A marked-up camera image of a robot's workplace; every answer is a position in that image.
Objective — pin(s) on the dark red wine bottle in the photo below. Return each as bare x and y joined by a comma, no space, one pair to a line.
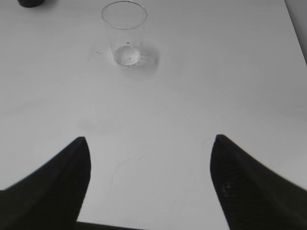
30,3

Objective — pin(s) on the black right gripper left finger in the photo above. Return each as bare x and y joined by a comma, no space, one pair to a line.
51,197

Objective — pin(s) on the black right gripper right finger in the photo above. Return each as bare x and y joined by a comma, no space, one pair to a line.
252,196

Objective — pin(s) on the transparent glass cup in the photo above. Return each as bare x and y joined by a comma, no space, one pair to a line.
124,21

